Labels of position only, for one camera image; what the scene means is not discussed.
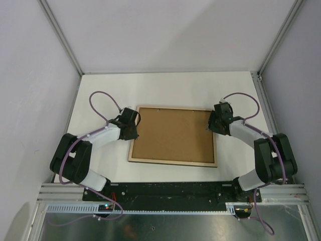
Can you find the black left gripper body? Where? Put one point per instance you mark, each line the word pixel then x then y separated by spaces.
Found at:
pixel 132 134

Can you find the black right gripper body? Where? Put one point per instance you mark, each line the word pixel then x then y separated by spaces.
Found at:
pixel 213 123

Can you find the brown frame backing board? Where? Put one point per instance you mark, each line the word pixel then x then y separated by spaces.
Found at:
pixel 173 134

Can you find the wooden picture frame black front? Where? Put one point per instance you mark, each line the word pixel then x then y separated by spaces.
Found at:
pixel 173 163

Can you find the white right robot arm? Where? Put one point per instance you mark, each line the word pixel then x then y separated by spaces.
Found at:
pixel 273 156

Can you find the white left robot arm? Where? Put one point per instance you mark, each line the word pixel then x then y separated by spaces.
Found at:
pixel 72 157

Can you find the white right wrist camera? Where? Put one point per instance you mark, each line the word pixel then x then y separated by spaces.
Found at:
pixel 223 101

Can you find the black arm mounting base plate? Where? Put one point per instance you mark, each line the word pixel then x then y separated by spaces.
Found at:
pixel 178 196

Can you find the white slotted cable duct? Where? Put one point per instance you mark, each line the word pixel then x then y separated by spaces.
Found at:
pixel 230 209

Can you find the aluminium table edge rail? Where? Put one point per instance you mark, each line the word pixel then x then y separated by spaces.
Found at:
pixel 289 193

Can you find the right aluminium corner post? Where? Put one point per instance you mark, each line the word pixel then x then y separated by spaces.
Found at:
pixel 285 27

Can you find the aluminium corner post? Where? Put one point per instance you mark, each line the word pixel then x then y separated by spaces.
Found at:
pixel 285 27
pixel 60 35

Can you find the left aluminium corner post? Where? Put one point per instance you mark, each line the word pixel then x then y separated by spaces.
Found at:
pixel 60 35

